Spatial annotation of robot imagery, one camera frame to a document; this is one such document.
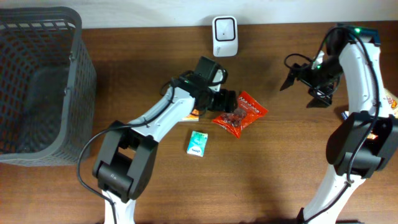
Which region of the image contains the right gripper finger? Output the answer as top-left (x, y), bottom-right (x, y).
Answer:
top-left (307, 98), bottom-right (332, 108)
top-left (280, 73), bottom-right (297, 91)

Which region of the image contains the red candy bag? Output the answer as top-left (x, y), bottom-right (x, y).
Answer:
top-left (212, 91), bottom-right (268, 139)

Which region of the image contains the orange tissue pack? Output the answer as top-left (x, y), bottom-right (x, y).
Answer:
top-left (181, 110), bottom-right (200, 122)

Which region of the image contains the teal tissue pack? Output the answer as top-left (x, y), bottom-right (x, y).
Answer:
top-left (187, 131), bottom-right (208, 157)

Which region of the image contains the yellow snack bag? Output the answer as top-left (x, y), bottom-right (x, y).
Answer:
top-left (367, 88), bottom-right (398, 140)

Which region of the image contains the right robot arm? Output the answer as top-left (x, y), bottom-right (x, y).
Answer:
top-left (281, 24), bottom-right (397, 223)

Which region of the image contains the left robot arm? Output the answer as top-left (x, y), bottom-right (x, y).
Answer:
top-left (92, 78), bottom-right (238, 223)

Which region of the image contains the white barcode scanner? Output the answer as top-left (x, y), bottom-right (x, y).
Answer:
top-left (212, 16), bottom-right (238, 57)

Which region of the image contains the dark grey plastic basket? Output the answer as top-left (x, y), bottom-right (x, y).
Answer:
top-left (1, 7), bottom-right (96, 167)

